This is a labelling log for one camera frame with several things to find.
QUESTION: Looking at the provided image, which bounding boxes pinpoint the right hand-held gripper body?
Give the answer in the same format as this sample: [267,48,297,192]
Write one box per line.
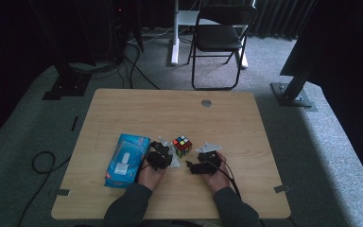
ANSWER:
[196,142,223,175]

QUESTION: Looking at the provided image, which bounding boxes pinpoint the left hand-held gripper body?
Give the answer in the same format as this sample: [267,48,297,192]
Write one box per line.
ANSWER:
[146,135,174,171]

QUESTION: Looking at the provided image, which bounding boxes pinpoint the colourful puzzle cube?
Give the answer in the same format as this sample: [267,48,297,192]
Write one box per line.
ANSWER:
[172,134,194,159]

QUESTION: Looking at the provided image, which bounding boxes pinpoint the blue wet wipes pack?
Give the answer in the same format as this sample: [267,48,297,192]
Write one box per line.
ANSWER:
[103,132,151,190]

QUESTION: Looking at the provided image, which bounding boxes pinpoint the person's left hand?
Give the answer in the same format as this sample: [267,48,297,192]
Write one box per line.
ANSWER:
[137,162,166,192]

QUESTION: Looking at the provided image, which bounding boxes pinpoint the person's right hand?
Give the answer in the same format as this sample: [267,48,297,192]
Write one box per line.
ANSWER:
[201,152,231,194]

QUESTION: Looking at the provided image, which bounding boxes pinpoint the black metal stand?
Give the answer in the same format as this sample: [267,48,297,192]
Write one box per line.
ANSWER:
[269,62,319,113]

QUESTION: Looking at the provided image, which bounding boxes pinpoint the black folding chair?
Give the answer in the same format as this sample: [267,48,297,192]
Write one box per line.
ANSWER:
[187,4,259,92]

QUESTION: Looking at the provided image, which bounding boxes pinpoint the black equipment box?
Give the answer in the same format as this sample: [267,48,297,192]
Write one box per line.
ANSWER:
[72,0,145,67]

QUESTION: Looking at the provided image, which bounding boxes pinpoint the grey pleated curtain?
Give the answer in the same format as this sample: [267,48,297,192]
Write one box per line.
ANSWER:
[251,0,317,41]

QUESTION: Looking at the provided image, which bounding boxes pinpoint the dark cloth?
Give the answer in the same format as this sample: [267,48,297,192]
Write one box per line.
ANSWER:
[279,0,363,190]

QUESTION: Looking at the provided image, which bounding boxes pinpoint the right hand-held gripper cable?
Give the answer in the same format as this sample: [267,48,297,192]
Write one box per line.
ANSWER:
[206,159,242,201]

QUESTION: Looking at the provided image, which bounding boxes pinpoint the black stand base plate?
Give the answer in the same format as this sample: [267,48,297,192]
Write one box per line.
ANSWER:
[42,61,93,101]

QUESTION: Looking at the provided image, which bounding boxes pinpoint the white floor cable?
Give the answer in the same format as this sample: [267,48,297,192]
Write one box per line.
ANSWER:
[129,26,175,45]

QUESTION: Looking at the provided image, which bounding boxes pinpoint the black looped floor cable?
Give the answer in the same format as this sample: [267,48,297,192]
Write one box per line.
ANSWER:
[17,150,72,227]

